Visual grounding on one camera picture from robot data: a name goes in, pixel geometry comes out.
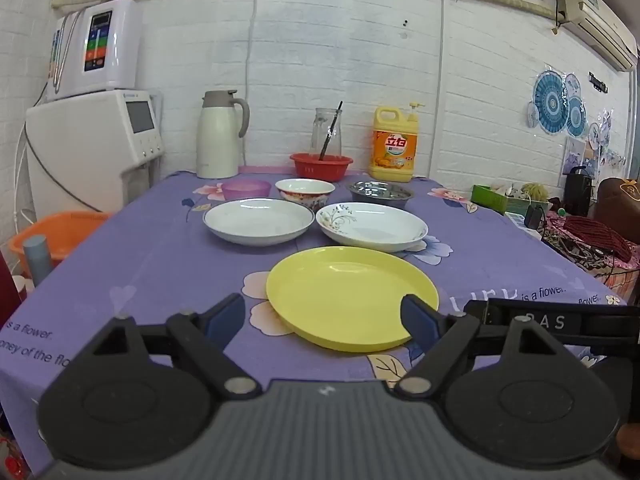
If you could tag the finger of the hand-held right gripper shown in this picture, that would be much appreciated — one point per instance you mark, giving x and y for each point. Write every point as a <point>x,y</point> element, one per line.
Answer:
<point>475,309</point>

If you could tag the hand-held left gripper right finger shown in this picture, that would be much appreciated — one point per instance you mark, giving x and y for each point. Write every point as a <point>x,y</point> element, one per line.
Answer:
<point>419,322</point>

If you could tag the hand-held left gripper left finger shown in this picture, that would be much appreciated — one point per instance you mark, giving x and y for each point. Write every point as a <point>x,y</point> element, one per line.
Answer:
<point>226,317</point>

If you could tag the yellow plastic plate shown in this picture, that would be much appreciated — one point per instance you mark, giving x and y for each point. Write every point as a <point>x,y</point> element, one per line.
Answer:
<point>345,295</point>

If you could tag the plain white plate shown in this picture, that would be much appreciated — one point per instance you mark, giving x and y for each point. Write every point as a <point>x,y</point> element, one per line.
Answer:
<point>257,221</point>

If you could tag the white floral plate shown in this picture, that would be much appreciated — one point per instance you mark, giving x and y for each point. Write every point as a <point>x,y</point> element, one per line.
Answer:
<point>372,225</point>

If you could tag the stainless steel bowl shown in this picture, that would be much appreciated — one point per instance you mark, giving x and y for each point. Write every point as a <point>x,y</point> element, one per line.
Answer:
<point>381,194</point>

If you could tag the white bowl red pattern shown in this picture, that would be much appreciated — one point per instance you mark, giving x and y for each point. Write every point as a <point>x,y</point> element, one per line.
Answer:
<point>305,191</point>

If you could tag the purple floral tablecloth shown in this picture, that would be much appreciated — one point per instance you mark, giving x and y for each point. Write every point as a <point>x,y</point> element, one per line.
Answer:
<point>165,260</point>

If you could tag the dark red knitted cloth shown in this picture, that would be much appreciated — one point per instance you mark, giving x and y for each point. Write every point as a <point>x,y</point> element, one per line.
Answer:
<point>595,237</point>

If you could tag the green cardboard box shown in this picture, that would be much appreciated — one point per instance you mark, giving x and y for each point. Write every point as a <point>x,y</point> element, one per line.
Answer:
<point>492,200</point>

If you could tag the black power adapter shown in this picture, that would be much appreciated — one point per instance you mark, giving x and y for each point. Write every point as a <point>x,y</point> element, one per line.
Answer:
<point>535,216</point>

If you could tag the brown bag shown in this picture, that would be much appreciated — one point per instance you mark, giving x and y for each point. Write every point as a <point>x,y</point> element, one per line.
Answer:
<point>620,200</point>

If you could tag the purple plastic bowl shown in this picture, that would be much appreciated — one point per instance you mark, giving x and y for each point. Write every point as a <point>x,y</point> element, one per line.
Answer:
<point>246,190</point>

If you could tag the black speaker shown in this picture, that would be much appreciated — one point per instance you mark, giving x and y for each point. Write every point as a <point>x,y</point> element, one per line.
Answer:
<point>579,192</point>

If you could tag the yellow detergent bottle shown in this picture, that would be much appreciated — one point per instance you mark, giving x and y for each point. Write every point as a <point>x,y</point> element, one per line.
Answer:
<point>395,150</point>

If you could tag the red plastic basket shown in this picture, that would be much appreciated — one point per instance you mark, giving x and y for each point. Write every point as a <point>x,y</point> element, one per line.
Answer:
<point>322,167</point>

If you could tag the white thermos jug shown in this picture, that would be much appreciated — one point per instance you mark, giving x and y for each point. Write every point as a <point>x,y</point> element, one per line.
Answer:
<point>217,135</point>

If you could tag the orange plastic basin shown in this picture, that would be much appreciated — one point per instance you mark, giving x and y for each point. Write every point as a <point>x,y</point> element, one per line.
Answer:
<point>60,237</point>

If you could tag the grey blue cup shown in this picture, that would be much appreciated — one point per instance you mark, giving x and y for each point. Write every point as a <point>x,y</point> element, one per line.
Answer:
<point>37,260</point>

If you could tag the clear glass jar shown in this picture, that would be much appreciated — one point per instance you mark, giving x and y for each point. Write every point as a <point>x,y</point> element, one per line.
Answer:
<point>327,130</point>

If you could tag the white water dispenser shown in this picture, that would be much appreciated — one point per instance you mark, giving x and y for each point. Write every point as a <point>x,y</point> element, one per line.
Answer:
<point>85,155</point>

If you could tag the white water purifier unit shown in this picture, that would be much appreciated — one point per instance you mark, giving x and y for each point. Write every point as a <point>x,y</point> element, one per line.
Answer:
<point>107,45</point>

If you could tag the white air conditioner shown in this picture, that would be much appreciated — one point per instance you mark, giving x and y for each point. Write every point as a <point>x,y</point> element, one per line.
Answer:
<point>592,20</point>

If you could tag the pale wall picture card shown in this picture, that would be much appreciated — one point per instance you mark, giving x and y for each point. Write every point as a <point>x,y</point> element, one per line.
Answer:
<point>574,156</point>

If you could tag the blue fan wall decoration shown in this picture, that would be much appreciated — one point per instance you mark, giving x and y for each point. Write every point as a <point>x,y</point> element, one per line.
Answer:
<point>552,102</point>

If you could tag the black wall hook rack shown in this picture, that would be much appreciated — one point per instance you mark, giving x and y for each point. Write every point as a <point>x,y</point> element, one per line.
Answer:
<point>598,82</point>

